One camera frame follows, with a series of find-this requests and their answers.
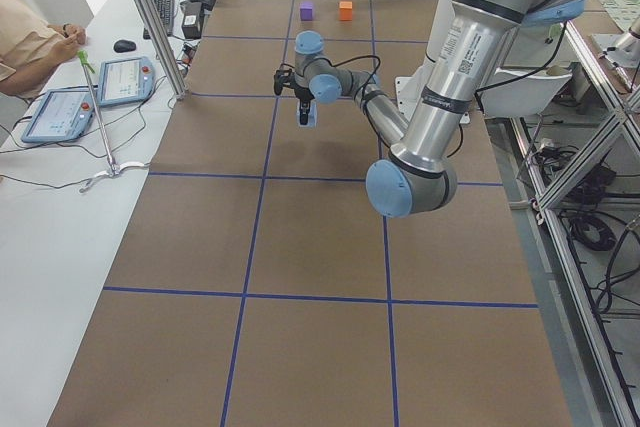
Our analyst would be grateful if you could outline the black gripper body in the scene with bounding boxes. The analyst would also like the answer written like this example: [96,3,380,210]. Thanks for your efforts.
[293,85,315,105]

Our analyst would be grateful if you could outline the light blue foam block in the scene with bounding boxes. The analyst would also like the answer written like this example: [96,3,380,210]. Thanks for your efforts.
[302,100,317,128]

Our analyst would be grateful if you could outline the operator forearm beige sleeve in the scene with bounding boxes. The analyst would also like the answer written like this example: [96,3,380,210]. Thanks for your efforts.
[1,0,63,81]

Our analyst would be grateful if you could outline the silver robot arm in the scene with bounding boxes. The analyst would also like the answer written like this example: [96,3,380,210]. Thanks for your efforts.
[274,0,586,217]

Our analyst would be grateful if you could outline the purple foam block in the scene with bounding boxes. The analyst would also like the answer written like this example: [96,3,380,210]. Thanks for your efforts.
[299,1,315,22]

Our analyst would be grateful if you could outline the orange foam block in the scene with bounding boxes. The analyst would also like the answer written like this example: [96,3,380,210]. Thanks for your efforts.
[338,0,354,22]

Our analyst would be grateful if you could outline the operator hand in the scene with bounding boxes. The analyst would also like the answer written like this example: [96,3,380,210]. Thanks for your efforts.
[47,24,86,66]

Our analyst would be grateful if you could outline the black power adapter box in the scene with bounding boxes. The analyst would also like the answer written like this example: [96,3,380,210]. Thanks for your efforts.
[181,2,204,40]

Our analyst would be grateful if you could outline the black keyboard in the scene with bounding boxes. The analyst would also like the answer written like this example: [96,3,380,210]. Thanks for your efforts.
[153,0,175,36]

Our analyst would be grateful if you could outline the far teach pendant tablet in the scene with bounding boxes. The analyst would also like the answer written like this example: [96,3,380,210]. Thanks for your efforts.
[97,56,155,107]

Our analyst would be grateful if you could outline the teach pendant tablet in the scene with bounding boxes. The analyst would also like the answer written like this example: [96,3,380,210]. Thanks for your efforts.
[21,88,94,143]
[97,56,155,107]

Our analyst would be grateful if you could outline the black computer mouse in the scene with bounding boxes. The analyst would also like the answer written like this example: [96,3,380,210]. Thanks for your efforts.
[113,39,137,53]

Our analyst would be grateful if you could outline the metal reacher stick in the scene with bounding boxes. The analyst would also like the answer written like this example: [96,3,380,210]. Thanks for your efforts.
[77,50,150,193]

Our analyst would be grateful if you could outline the near teach pendant tablet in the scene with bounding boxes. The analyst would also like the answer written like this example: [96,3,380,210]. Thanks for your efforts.
[21,88,94,143]

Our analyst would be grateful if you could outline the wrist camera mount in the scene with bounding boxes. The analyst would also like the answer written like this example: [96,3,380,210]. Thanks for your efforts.
[273,67,295,96]

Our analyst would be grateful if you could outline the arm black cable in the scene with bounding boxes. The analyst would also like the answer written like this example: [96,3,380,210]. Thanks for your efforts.
[277,53,571,113]

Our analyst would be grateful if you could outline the white camera pedestal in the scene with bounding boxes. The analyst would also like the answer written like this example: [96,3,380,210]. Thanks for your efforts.
[398,0,499,132]

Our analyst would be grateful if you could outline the aluminium frame post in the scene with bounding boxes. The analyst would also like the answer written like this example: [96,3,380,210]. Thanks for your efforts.
[134,0,187,100]

